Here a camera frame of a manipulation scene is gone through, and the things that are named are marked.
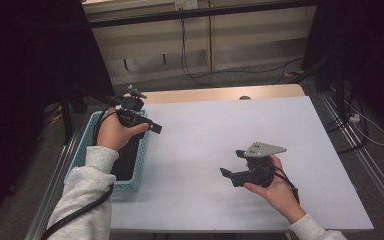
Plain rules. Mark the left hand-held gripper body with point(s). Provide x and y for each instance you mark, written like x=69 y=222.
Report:
x=131 y=115

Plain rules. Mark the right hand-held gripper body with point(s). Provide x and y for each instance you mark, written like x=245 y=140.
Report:
x=258 y=176

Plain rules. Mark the light blue plastic basket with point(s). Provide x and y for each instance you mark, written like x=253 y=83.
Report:
x=141 y=160

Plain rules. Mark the black shorts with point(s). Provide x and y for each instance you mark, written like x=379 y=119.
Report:
x=126 y=163

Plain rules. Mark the person's left hand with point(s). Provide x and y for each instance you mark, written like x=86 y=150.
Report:
x=113 y=133

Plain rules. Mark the person's right hand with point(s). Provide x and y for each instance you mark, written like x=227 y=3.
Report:
x=280 y=196

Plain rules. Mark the round table grommet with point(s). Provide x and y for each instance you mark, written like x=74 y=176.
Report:
x=245 y=98

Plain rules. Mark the black metal stand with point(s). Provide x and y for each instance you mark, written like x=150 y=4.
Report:
x=67 y=120
x=339 y=93

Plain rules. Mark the black cabinet hook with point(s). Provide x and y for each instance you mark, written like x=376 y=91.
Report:
x=164 y=59

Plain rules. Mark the yellow floor marker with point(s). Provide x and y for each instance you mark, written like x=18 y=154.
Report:
x=56 y=116

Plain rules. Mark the yellow tape strip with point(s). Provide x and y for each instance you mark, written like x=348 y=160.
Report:
x=293 y=72

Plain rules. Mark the black horizontal bar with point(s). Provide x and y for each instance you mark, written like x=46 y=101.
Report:
x=193 y=13

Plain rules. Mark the black curtain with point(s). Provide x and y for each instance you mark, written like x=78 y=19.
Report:
x=20 y=66
x=373 y=50

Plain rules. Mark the aluminium floor rail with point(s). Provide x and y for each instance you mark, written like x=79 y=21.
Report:
x=368 y=163
x=52 y=186

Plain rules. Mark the white wall outlet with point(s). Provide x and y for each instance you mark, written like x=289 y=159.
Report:
x=186 y=4

